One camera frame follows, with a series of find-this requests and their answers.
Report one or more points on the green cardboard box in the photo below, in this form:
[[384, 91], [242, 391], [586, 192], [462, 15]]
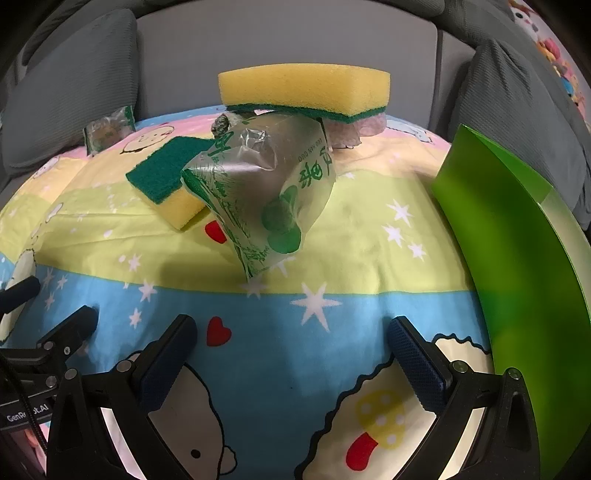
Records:
[[508, 230]]

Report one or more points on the row of plush toys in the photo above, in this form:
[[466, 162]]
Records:
[[554, 55]]

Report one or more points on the purple mesh bath pouf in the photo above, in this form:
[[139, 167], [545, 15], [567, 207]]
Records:
[[364, 131]]

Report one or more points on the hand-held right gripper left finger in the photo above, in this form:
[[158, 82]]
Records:
[[161, 374]]

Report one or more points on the yellow sponge with green pad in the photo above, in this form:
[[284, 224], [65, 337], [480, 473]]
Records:
[[300, 87], [161, 170]]

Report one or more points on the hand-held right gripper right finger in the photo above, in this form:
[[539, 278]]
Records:
[[415, 364]]

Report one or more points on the printed cartoon blanket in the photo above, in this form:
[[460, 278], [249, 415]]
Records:
[[323, 332]]

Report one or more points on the grey sofa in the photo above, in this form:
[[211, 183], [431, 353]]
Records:
[[286, 41]]

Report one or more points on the grey sofa cushion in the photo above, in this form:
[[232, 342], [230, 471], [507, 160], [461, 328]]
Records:
[[69, 92], [517, 101]]

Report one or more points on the clear plastic bag green print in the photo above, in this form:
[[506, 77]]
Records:
[[258, 184]]

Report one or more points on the small plastic packet green print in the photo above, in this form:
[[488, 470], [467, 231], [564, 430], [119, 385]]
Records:
[[108, 129]]

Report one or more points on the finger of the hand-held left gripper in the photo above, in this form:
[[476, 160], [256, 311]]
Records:
[[18, 295], [69, 330]]

